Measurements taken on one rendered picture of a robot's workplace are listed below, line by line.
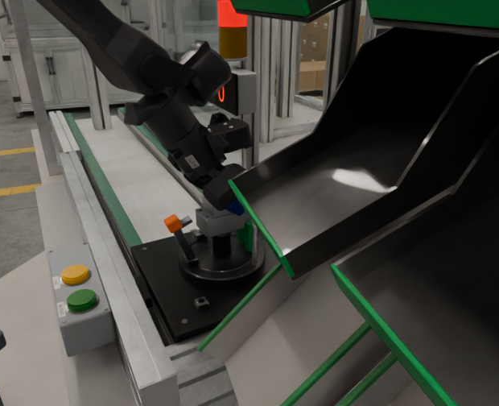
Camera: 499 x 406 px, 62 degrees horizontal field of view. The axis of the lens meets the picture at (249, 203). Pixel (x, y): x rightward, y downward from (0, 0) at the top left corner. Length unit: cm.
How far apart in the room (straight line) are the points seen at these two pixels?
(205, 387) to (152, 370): 7
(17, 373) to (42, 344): 6
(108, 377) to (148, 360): 13
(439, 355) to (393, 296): 4
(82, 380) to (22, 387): 8
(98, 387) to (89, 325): 9
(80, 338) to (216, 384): 21
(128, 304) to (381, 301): 45
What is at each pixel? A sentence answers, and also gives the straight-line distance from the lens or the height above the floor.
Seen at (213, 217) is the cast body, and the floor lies 107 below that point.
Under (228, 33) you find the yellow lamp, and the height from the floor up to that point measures 130.
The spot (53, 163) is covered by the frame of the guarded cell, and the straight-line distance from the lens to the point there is 141.
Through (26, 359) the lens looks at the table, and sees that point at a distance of 76.
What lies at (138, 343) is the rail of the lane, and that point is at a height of 96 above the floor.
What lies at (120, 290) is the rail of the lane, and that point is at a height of 95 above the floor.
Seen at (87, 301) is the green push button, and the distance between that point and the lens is 65.
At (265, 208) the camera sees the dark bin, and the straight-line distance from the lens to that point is 36.
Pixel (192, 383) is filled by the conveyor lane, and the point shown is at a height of 93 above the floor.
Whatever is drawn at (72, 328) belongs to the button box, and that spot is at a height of 95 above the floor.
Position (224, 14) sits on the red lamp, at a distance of 77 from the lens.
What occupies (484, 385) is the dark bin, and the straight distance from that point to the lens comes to 24.
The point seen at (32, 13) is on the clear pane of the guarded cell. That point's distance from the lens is 185.
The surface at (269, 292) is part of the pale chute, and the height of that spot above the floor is 108.
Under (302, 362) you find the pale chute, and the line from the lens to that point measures 43.
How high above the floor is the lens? 136
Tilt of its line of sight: 27 degrees down
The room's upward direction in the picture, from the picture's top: straight up
